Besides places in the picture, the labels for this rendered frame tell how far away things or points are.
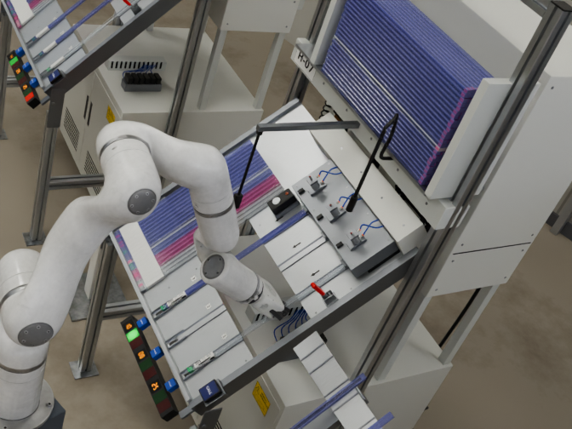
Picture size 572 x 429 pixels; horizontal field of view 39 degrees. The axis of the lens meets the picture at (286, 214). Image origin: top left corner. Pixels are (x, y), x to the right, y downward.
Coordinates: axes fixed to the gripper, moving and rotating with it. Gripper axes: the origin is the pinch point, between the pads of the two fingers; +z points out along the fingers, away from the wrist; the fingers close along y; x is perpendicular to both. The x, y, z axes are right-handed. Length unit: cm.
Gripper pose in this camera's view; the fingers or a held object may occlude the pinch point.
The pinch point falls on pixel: (280, 308)
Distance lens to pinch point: 212.4
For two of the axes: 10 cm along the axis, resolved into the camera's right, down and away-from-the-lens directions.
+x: -7.5, 6.4, 1.4
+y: -4.4, -6.5, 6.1
